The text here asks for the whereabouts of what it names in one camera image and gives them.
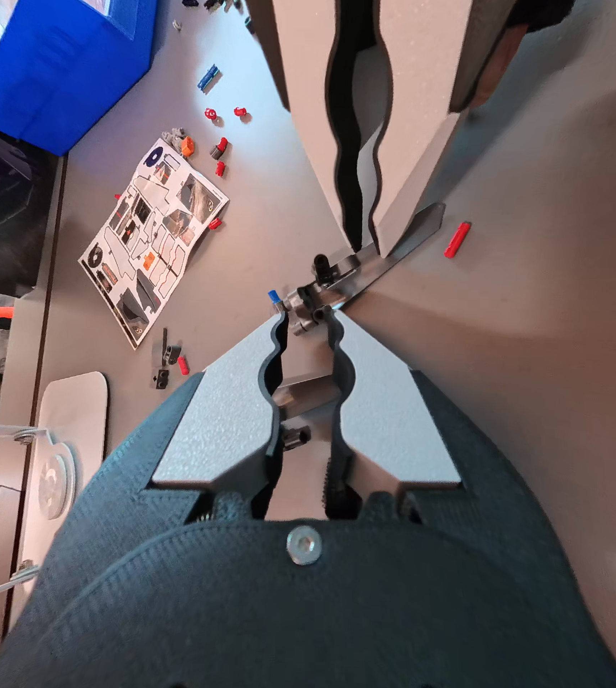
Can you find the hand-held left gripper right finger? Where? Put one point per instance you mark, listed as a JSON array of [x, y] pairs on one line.
[[399, 430]]

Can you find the small grey lego liftarm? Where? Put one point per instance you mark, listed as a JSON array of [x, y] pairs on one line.
[[173, 352]]

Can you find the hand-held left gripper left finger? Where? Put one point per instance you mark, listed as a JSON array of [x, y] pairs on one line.
[[216, 430]]

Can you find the grey lego cross-hole brick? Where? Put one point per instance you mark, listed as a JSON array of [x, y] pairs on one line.
[[161, 378]]

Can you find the orange lego piece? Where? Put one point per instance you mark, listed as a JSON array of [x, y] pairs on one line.
[[187, 146]]

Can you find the lego sticker sheet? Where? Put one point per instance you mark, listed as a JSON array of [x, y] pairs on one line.
[[141, 242]]

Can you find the person's right hand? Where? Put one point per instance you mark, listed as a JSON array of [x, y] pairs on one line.
[[501, 64]]

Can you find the long red lego pin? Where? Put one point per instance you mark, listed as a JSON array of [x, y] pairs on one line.
[[457, 240]]

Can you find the blue plastic box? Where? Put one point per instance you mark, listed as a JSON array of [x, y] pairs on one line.
[[60, 75]]

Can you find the dark lego set box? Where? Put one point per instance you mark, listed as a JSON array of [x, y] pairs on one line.
[[1, 204]]

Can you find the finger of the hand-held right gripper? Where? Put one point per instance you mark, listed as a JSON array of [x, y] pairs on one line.
[[426, 80], [302, 54]]

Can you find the silver monitor stand base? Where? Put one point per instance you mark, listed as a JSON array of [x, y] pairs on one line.
[[71, 408]]

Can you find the light grey lego piece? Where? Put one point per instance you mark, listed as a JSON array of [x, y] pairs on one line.
[[172, 137]]

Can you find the grey lego blade assembly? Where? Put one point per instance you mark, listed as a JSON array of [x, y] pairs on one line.
[[420, 228]]

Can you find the grey lego flat tile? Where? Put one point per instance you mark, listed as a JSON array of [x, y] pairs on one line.
[[160, 355]]

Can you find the pile of black lego pieces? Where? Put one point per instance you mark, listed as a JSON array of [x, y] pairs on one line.
[[216, 4]]

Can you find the blue lego axle connector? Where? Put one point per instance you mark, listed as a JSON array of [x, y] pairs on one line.
[[208, 78]]

